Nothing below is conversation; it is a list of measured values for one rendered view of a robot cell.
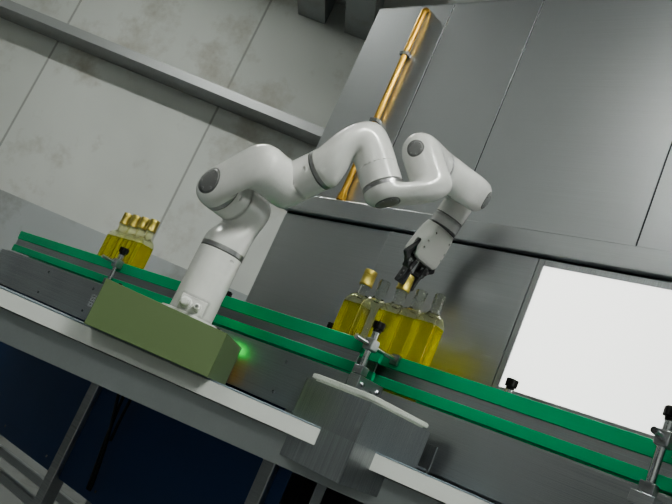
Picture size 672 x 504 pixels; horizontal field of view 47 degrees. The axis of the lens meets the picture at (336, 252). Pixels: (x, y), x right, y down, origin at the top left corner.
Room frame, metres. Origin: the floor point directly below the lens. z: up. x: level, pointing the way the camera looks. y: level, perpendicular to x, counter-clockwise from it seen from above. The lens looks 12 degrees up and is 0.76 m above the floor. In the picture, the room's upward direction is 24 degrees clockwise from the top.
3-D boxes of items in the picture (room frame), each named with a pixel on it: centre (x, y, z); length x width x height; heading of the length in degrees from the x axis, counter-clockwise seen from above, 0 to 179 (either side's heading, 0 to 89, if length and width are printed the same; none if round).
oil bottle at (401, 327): (1.82, -0.23, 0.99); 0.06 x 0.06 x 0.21; 47
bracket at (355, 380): (1.72, -0.18, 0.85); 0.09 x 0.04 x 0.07; 136
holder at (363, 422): (1.57, -0.20, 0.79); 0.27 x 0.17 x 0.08; 136
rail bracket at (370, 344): (1.70, -0.17, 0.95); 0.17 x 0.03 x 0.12; 136
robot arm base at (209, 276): (1.59, 0.22, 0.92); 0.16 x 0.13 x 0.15; 1
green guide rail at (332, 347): (2.33, 0.49, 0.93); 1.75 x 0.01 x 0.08; 46
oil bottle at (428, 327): (1.78, -0.27, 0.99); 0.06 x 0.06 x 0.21; 46
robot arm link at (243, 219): (1.59, 0.22, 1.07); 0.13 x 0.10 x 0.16; 140
